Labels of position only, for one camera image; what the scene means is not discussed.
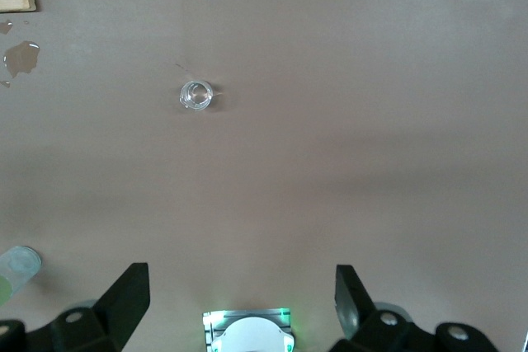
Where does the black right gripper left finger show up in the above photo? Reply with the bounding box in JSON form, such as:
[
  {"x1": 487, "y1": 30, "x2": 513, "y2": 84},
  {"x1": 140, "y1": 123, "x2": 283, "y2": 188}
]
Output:
[{"x1": 0, "y1": 261, "x2": 150, "y2": 352}]

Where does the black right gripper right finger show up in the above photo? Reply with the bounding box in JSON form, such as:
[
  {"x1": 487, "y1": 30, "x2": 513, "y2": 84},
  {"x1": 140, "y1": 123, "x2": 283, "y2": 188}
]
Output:
[{"x1": 329, "y1": 264, "x2": 500, "y2": 352}]

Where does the clear glass beaker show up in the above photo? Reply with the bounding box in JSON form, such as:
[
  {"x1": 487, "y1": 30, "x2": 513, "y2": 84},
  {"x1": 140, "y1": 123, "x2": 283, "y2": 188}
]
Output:
[{"x1": 178, "y1": 78, "x2": 215, "y2": 113}]

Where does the green sleeved glass bottle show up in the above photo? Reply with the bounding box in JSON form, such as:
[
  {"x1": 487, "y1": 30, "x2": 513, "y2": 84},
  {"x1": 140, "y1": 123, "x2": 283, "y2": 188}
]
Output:
[{"x1": 0, "y1": 245, "x2": 43, "y2": 308}]

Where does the spilled liquid puddle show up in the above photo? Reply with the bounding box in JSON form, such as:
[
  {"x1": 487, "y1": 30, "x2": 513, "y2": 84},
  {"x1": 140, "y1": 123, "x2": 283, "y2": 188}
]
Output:
[{"x1": 0, "y1": 20, "x2": 41, "y2": 89}]

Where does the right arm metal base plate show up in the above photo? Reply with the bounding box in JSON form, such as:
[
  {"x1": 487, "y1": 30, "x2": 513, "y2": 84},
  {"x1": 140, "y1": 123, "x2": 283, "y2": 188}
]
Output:
[{"x1": 201, "y1": 307, "x2": 293, "y2": 352}]

